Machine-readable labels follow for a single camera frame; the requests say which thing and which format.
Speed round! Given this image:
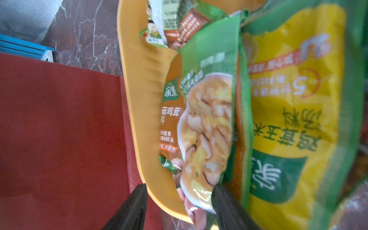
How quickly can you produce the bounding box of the mushroom soup packet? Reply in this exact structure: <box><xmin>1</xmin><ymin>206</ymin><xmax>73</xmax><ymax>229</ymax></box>
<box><xmin>160</xmin><ymin>17</ymin><xmax>240</xmax><ymax>230</ymax></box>

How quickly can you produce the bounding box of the yellow plastic tray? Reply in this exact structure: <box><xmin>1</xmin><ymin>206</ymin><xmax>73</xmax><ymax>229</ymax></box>
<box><xmin>117</xmin><ymin>1</ymin><xmax>190</xmax><ymax>222</ymax></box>

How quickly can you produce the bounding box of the red paper bag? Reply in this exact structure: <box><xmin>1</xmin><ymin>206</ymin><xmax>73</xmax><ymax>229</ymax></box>
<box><xmin>0</xmin><ymin>52</ymin><xmax>162</xmax><ymax>230</ymax></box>

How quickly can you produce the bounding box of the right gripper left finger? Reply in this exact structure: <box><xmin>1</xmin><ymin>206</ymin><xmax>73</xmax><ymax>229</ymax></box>
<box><xmin>102</xmin><ymin>184</ymin><xmax>148</xmax><ymax>230</ymax></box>

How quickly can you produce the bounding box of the blue white wooden crate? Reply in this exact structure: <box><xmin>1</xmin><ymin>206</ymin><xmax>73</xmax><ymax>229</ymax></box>
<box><xmin>1</xmin><ymin>34</ymin><xmax>55</xmax><ymax>62</ymax></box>

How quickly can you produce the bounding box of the orange green packet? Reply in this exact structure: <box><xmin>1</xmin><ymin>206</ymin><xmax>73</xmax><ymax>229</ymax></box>
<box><xmin>140</xmin><ymin>0</ymin><xmax>227</xmax><ymax>50</ymax></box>

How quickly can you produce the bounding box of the yellow green soup packet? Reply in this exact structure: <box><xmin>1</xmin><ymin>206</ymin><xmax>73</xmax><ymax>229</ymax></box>
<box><xmin>241</xmin><ymin>1</ymin><xmax>368</xmax><ymax>230</ymax></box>

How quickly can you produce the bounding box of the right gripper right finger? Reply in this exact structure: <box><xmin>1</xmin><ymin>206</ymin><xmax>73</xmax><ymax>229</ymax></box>
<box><xmin>211</xmin><ymin>185</ymin><xmax>260</xmax><ymax>230</ymax></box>

